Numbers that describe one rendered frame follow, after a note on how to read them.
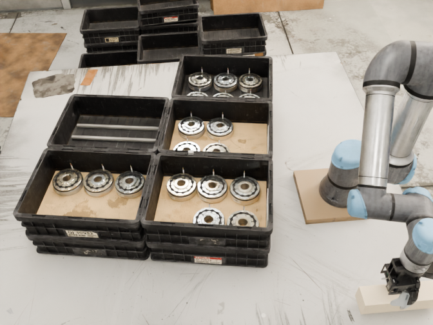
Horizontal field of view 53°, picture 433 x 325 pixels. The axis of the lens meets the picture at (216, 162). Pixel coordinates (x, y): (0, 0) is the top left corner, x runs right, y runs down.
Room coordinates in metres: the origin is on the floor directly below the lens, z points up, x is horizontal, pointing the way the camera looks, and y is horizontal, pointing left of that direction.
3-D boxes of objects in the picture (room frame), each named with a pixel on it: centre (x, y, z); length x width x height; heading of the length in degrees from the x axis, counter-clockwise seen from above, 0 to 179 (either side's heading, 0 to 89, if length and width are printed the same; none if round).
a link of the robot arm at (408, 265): (0.58, -0.52, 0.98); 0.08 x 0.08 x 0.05
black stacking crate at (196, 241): (0.88, 0.02, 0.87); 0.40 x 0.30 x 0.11; 84
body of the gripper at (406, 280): (0.58, -0.51, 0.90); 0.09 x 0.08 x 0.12; 93
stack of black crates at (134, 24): (2.80, 0.70, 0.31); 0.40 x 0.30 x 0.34; 93
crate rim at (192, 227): (0.88, 0.02, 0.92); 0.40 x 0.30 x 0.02; 84
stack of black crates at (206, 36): (2.45, -0.13, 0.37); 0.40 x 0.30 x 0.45; 93
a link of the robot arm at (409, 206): (0.69, -0.52, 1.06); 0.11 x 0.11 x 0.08; 80
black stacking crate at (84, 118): (1.23, 0.39, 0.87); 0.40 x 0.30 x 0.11; 84
